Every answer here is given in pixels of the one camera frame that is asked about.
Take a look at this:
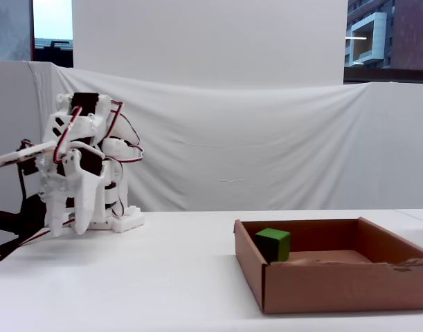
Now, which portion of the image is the red black servo cable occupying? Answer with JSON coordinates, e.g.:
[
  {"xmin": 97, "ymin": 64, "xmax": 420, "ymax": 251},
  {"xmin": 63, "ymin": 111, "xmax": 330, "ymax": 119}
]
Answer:
[
  {"xmin": 109, "ymin": 161, "xmax": 126, "ymax": 218},
  {"xmin": 17, "ymin": 216, "xmax": 76, "ymax": 247},
  {"xmin": 105, "ymin": 101, "xmax": 145, "ymax": 164},
  {"xmin": 53, "ymin": 106, "xmax": 83, "ymax": 164}
]

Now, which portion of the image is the dark window sill bar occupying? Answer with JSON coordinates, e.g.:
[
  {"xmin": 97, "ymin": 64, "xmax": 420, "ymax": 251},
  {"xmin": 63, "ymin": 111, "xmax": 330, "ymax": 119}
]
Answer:
[{"xmin": 343, "ymin": 67, "xmax": 423, "ymax": 84}]

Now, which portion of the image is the white partition panel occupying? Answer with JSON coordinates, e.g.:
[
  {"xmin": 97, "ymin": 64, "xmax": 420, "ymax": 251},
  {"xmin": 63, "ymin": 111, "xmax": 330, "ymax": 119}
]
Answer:
[{"xmin": 0, "ymin": 59, "xmax": 48, "ymax": 214}]

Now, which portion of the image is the white draped cloth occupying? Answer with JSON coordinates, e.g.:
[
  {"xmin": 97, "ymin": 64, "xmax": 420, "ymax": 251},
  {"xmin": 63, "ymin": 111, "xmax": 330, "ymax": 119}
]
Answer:
[{"xmin": 24, "ymin": 61, "xmax": 423, "ymax": 212}]

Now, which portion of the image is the black camera cable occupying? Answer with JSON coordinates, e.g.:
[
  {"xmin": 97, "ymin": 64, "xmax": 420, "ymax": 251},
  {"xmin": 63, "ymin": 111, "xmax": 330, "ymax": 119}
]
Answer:
[{"xmin": 17, "ymin": 165, "xmax": 29, "ymax": 215}]

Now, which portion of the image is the brown cardboard box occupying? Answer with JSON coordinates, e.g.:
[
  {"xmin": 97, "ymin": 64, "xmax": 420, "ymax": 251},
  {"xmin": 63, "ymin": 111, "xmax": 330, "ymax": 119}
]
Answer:
[{"xmin": 233, "ymin": 216, "xmax": 423, "ymax": 315}]

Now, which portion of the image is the white gripper with motor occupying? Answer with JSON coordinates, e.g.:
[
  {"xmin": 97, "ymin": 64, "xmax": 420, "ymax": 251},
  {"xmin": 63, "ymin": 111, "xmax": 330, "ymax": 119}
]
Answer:
[{"xmin": 40, "ymin": 147, "xmax": 107, "ymax": 238}]

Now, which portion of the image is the green cube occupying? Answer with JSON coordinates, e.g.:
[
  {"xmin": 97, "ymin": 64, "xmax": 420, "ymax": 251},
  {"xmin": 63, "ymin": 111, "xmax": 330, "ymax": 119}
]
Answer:
[{"xmin": 255, "ymin": 228, "xmax": 291, "ymax": 264}]

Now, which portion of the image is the building outside window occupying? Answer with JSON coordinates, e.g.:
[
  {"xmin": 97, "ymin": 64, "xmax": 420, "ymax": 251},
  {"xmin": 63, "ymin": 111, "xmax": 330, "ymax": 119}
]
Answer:
[{"xmin": 344, "ymin": 0, "xmax": 423, "ymax": 70}]

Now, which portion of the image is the white backdrop board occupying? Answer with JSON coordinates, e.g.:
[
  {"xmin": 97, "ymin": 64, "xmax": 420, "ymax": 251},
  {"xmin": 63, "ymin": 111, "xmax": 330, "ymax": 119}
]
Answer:
[{"xmin": 71, "ymin": 0, "xmax": 349, "ymax": 88}]

